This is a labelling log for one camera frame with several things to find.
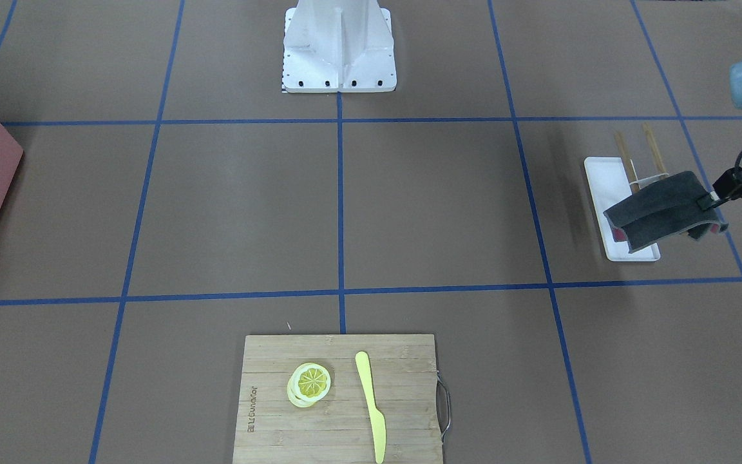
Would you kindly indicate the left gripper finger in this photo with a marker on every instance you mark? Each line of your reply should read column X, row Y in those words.
column 726, row 192
column 730, row 180

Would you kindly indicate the grey cloth towel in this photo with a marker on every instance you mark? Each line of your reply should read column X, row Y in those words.
column 664, row 208

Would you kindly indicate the white towel rack stand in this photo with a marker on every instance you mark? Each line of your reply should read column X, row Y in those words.
column 611, row 180

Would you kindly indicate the yellow plastic knife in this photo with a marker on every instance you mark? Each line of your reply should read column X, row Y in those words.
column 376, row 417

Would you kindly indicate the yellow lemon slice toy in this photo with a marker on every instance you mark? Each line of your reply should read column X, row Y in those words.
column 309, row 383

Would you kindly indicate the wooden cutting board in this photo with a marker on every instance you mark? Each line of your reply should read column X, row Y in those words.
column 269, row 429

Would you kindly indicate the white camera pillar base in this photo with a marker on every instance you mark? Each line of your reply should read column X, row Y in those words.
column 338, row 46

